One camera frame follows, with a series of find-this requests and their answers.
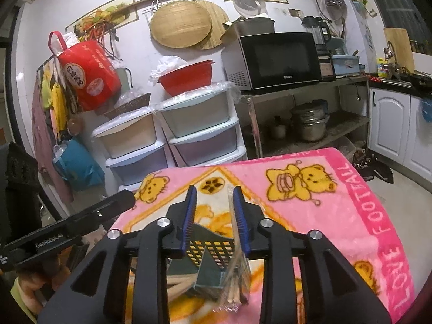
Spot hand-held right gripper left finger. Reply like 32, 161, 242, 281
37, 185, 198, 324

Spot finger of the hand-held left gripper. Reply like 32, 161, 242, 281
67, 190, 136, 240

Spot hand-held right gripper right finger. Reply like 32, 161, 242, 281
232, 186, 392, 324

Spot dark green utensil holder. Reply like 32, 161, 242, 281
165, 223, 251, 298

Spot chopstick pair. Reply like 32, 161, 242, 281
216, 185, 252, 313

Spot person's left forearm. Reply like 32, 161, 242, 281
9, 277, 38, 324

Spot person's left hand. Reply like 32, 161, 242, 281
15, 253, 68, 314

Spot white plastic drawer unit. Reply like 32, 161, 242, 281
158, 81, 248, 168
92, 106, 170, 194

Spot pink printed blanket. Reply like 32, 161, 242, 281
110, 147, 417, 324

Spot yellow cloth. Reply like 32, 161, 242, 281
40, 64, 69, 133

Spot wicker basket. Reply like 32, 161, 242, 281
104, 93, 152, 120

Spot metal shelf rack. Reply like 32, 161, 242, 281
235, 76, 372, 160

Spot large steel stock pot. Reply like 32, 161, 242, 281
291, 104, 330, 142

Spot red shopping bag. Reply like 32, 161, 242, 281
49, 31, 123, 112

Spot red plastic basin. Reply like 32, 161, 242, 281
157, 60, 217, 97

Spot dark shoes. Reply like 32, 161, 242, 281
354, 153, 394, 183

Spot white plastic bag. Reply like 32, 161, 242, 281
150, 55, 188, 82

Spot black microwave oven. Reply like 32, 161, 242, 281
221, 32, 323, 91

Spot white kitchen cabinet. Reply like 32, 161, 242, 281
368, 86, 432, 190

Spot light blue appliance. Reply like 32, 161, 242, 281
330, 39, 360, 75

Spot round bamboo tray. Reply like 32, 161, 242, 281
150, 1, 213, 48

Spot round bamboo mat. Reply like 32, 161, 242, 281
192, 0, 231, 50

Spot electric kettle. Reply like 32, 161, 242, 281
301, 16, 333, 59

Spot glass pot lid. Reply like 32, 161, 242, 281
233, 0, 268, 19

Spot blue plastic bag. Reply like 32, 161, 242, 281
418, 98, 432, 123

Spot steel faucet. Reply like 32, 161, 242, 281
386, 40, 401, 75

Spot hanging steel strainer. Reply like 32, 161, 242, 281
325, 0, 347, 21

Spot wooden cutting board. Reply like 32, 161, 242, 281
384, 27, 416, 73

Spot dark window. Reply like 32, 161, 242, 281
366, 0, 432, 46

